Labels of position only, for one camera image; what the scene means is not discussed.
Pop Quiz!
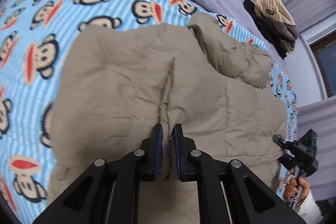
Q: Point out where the dark window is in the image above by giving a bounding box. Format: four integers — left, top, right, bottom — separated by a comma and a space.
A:
310, 31, 336, 97

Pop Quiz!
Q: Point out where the black folded clothes pile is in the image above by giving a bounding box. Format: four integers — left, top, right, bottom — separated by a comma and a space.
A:
243, 0, 299, 59

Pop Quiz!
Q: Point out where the blue monkey print blanket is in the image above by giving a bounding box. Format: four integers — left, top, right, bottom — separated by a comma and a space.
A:
1, 0, 296, 223

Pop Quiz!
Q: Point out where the striped beige folded garment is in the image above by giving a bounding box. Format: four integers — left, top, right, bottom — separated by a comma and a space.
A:
255, 0, 295, 26

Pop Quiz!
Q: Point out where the right hand with painted nails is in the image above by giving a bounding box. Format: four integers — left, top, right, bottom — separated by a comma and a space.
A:
283, 168, 310, 203

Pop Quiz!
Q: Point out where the khaki puffer jacket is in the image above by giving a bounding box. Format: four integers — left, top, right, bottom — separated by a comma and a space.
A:
47, 12, 288, 224

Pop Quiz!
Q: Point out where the purple curtain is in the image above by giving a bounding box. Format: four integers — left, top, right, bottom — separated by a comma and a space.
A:
284, 0, 335, 201

